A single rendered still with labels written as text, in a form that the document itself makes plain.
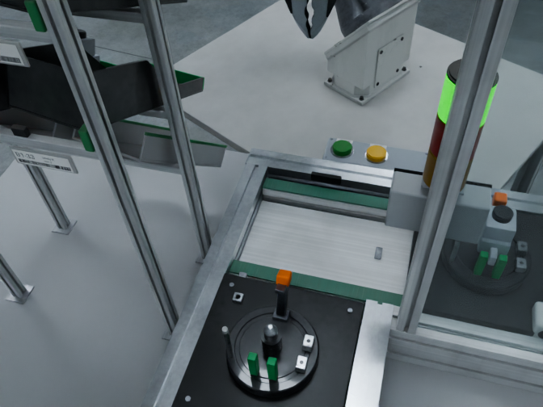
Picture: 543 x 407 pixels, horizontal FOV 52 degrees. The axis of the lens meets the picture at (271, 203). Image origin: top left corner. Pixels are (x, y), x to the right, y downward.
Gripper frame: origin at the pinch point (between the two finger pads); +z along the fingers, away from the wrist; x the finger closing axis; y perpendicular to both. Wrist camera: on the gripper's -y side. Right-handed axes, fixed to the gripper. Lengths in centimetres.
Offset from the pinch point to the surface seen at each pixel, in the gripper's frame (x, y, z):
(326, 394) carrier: -14, -50, 26
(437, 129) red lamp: -21.9, -33.1, -11.4
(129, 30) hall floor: 149, 173, 123
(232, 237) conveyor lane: 8.3, -25.4, 27.2
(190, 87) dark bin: 15.6, -16.5, 1.5
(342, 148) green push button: -6.7, 0.6, 26.0
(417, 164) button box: -21.9, 0.8, 27.2
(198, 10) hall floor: 117, 202, 123
